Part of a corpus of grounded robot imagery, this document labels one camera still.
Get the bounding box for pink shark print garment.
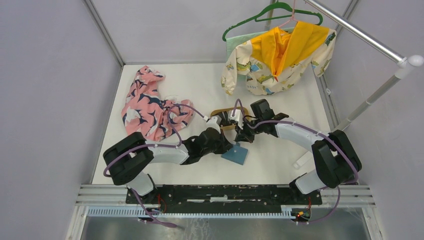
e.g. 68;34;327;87
121;65;194;142

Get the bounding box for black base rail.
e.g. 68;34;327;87
141;184;323;214

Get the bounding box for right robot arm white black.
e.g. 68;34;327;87
228;99;362;204

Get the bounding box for dinosaur print yellow lined jacket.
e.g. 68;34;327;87
220;21;337;96

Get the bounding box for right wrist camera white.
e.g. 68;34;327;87
228;109;244;130

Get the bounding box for pink wire hanger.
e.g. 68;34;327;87
278;0;297;34

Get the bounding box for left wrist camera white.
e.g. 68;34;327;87
205;115;222;134

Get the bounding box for metal clothes rack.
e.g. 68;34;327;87
264;0;424;132

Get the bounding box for oval wooden tray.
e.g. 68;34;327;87
209;106;249;131

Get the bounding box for white toothed cable duct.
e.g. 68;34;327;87
86;206;294;220

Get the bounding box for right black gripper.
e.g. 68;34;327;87
235;117;264;144

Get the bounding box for white plastic bracket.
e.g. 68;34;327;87
292;151;313;170

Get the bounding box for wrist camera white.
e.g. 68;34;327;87
205;115;222;134
228;109;244;130

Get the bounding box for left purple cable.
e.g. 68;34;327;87
103;103;210;229

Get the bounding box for green plastic hanger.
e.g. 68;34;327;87
221;0;324;42

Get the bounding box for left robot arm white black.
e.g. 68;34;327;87
103;127;233;204

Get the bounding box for blue leather card holder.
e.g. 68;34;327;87
221;142;249;166

